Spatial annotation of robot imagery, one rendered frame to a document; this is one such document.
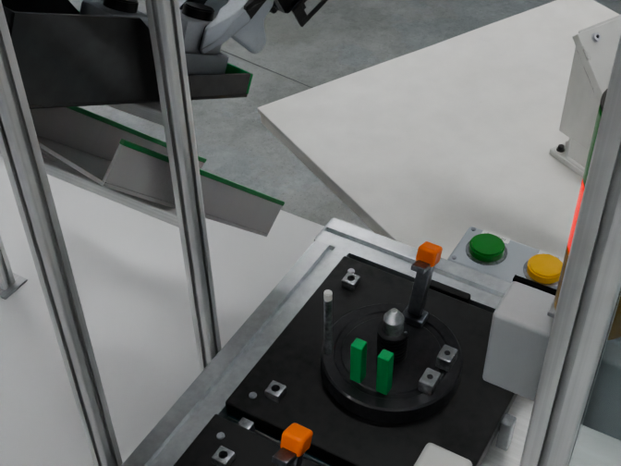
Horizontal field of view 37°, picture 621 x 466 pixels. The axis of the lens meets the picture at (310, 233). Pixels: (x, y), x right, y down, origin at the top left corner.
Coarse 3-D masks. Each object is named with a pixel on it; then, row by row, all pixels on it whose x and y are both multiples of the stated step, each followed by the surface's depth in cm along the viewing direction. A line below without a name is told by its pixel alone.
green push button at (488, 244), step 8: (472, 240) 106; (480, 240) 106; (488, 240) 106; (496, 240) 106; (472, 248) 105; (480, 248) 105; (488, 248) 105; (496, 248) 105; (504, 248) 105; (480, 256) 104; (488, 256) 104; (496, 256) 104
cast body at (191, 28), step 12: (180, 12) 87; (192, 12) 86; (204, 12) 86; (192, 24) 84; (204, 24) 85; (192, 36) 85; (192, 48) 86; (216, 48) 88; (192, 60) 86; (204, 60) 87; (216, 60) 88; (192, 72) 87; (204, 72) 88; (216, 72) 89
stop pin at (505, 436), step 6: (504, 420) 88; (510, 420) 88; (516, 420) 88; (504, 426) 88; (510, 426) 87; (498, 432) 89; (504, 432) 88; (510, 432) 88; (498, 438) 89; (504, 438) 89; (510, 438) 89; (498, 444) 90; (504, 444) 89
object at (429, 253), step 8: (424, 248) 90; (432, 248) 90; (440, 248) 91; (416, 256) 91; (424, 256) 90; (432, 256) 90; (440, 256) 91; (416, 264) 89; (424, 264) 90; (432, 264) 90; (424, 272) 89; (432, 272) 92; (416, 280) 92; (424, 280) 91; (416, 288) 92; (424, 288) 92; (416, 296) 92; (424, 296) 92; (408, 304) 93; (416, 304) 93; (424, 304) 93; (408, 312) 93; (416, 312) 93
